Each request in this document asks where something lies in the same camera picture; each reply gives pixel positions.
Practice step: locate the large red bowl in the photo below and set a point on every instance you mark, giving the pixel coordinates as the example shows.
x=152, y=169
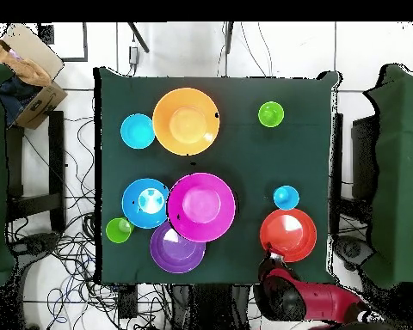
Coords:
x=289, y=233

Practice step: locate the blue cup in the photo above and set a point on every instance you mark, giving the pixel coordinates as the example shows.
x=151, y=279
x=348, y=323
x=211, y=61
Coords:
x=286, y=197

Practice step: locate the large pink bowl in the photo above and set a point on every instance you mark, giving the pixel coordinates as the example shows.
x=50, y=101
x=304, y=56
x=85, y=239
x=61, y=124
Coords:
x=201, y=207

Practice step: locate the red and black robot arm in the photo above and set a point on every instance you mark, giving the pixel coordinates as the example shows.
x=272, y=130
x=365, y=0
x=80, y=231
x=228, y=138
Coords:
x=323, y=299

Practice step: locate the purple bowl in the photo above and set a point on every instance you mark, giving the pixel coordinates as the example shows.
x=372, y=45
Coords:
x=175, y=256

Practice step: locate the dark green table cloth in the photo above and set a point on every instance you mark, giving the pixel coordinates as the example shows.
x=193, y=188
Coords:
x=261, y=154

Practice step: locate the black side furniture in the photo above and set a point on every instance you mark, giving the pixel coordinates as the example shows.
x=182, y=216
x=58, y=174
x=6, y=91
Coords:
x=364, y=154

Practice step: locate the green cup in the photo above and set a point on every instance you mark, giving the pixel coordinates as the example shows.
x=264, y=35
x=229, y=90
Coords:
x=117, y=232
x=271, y=114

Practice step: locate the medium blue bowl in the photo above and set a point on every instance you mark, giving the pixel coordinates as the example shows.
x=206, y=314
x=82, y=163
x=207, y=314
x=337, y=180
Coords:
x=130, y=206

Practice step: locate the large orange bowl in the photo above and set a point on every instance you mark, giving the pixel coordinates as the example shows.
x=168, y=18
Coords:
x=186, y=122

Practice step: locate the small light blue bowl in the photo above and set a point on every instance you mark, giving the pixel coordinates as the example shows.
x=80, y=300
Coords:
x=137, y=131

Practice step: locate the black tripod leg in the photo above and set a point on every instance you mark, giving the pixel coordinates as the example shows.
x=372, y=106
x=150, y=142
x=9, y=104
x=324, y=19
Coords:
x=139, y=37
x=229, y=37

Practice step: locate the grey power adapter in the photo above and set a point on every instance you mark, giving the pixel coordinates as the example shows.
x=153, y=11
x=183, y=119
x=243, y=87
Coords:
x=134, y=55

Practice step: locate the cardboard box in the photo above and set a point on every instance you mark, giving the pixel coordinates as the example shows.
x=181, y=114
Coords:
x=38, y=103

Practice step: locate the brown cloth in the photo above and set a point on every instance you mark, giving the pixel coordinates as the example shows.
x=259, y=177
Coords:
x=27, y=68

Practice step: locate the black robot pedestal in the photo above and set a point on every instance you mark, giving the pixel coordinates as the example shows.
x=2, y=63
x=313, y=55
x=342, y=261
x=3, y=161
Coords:
x=210, y=309

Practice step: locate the black stool frame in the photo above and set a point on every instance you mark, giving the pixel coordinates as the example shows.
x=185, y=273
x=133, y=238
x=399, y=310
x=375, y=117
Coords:
x=56, y=154

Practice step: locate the black square frame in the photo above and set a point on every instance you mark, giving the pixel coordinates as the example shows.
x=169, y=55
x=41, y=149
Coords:
x=85, y=44

